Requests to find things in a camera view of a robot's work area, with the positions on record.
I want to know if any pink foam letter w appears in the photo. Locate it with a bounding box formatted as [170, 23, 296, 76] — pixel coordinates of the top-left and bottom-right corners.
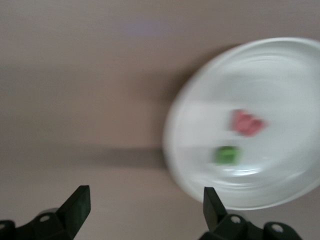
[228, 108, 269, 138]

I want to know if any green foam letter n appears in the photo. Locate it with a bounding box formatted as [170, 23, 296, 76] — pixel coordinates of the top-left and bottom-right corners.
[213, 146, 244, 166]

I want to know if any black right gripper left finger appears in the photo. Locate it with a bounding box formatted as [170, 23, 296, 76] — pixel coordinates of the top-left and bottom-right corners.
[0, 185, 91, 240]

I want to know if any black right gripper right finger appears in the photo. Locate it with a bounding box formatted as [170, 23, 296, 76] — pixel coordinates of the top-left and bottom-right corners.
[197, 186, 305, 240]

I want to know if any beige round plate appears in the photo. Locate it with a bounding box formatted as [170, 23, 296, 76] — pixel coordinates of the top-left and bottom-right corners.
[161, 37, 320, 211]

